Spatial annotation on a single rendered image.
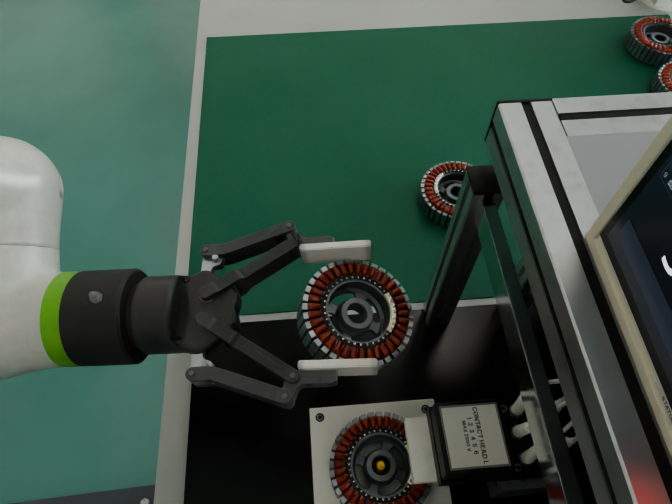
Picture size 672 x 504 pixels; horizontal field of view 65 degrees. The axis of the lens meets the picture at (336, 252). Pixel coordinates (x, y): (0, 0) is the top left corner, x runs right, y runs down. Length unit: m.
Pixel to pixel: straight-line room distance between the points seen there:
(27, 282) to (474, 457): 0.44
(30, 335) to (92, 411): 1.06
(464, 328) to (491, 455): 0.24
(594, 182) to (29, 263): 0.49
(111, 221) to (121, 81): 0.68
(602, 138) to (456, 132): 0.52
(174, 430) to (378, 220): 0.41
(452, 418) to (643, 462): 0.22
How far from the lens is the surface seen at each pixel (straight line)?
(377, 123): 0.95
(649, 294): 0.35
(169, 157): 1.99
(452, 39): 1.15
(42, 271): 0.58
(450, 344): 0.71
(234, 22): 1.19
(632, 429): 0.35
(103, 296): 0.52
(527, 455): 0.54
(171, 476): 0.70
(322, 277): 0.52
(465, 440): 0.52
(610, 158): 0.46
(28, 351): 0.56
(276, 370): 0.48
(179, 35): 2.50
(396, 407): 0.66
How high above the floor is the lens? 1.42
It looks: 58 degrees down
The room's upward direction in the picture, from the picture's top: straight up
